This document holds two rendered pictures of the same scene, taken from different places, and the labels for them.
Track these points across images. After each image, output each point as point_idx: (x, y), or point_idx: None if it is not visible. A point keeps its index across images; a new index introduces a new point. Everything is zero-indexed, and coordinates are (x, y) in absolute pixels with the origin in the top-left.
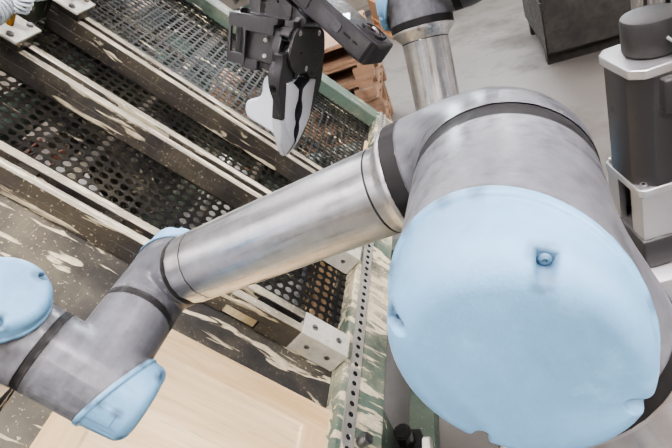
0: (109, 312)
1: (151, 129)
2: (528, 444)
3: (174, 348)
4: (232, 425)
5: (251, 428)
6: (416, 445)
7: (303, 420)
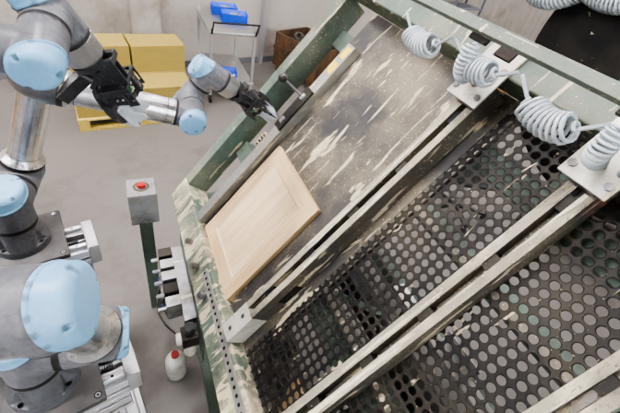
0: (186, 92)
1: (441, 290)
2: None
3: (288, 228)
4: (251, 239)
5: (245, 248)
6: (183, 330)
7: (232, 278)
